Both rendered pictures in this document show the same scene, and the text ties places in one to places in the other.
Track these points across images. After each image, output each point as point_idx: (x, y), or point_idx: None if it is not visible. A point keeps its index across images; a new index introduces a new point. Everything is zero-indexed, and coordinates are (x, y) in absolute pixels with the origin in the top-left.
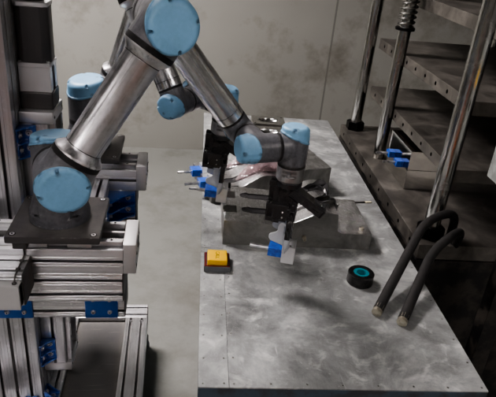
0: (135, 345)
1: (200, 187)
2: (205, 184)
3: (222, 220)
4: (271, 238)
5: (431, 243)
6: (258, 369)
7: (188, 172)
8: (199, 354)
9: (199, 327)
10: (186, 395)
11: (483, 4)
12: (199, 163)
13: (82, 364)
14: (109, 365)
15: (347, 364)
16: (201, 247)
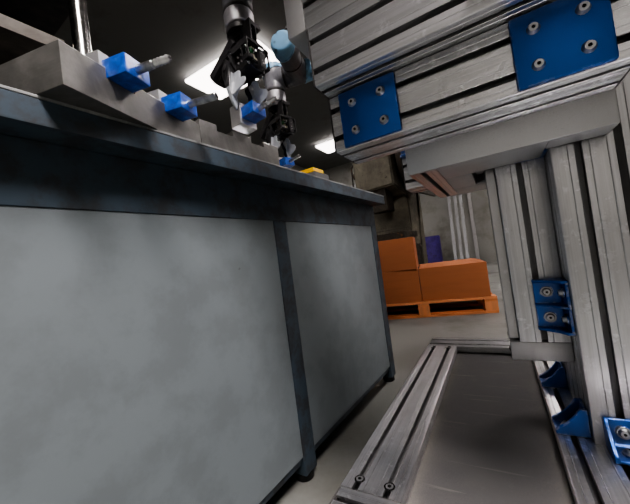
0: (396, 427)
1: (263, 102)
2: (254, 101)
3: (258, 158)
4: (294, 148)
5: None
6: None
7: (147, 71)
8: (374, 193)
9: (364, 190)
10: (327, 501)
11: (83, 17)
12: (102, 54)
13: (519, 431)
14: (458, 420)
15: None
16: (306, 173)
